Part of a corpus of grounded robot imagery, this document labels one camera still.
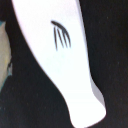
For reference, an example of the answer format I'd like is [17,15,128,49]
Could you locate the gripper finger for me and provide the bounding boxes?
[0,22,12,91]

